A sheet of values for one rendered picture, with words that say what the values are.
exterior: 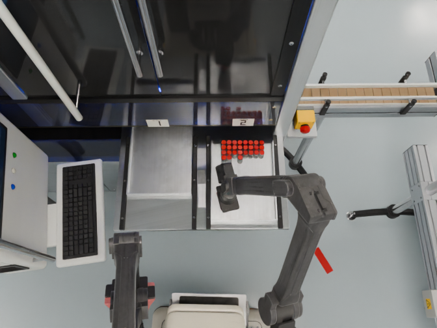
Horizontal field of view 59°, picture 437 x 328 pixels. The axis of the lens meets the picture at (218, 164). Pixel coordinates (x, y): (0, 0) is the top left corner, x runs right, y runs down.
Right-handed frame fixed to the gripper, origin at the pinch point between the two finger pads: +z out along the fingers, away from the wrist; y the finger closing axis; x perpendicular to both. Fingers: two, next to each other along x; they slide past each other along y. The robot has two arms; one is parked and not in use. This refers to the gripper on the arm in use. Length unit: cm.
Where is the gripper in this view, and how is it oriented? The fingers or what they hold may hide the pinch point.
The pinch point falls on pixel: (226, 202)
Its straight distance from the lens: 153.0
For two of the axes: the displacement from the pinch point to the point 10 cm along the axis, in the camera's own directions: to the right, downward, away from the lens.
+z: -0.4, 3.1, 9.5
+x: -9.6, 2.4, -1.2
